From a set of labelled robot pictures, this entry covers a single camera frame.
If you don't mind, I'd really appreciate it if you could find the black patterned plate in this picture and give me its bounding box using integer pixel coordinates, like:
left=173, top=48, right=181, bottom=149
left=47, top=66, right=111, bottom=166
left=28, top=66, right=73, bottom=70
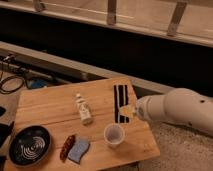
left=9, top=125, right=51, bottom=167

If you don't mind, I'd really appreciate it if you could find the blue object on floor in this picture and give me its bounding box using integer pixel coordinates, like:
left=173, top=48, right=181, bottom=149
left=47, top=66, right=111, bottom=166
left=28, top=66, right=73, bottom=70
left=30, top=80, right=45, bottom=89

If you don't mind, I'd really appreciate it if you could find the blue sponge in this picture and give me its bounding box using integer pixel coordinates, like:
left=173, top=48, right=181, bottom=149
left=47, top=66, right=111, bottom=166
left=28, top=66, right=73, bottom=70
left=68, top=138, right=90, bottom=164

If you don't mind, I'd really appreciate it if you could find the small white bottle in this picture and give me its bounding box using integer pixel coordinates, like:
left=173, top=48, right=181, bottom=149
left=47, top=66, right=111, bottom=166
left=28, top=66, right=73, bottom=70
left=76, top=93, right=93, bottom=125

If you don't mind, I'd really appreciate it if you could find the brown red eraser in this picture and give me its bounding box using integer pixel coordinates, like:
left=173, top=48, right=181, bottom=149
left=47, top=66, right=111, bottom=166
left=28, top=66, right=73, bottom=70
left=60, top=135, right=75, bottom=162

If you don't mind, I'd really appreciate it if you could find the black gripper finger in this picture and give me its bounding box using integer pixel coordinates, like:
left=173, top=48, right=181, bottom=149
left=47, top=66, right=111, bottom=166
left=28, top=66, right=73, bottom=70
left=114, top=85, right=120, bottom=123
left=123, top=84, right=131, bottom=124

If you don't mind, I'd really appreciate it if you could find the black cable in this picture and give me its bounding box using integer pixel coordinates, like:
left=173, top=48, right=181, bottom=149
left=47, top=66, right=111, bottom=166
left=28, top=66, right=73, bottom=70
left=0, top=54, right=31, bottom=95

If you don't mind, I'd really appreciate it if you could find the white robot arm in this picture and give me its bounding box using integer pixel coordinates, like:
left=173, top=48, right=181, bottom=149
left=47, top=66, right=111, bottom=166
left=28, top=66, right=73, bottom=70
left=118, top=88, right=213, bottom=136

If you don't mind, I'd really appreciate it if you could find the translucent ceramic cup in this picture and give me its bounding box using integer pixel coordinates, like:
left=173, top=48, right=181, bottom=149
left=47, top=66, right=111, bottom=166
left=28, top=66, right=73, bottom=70
left=103, top=123, right=125, bottom=148

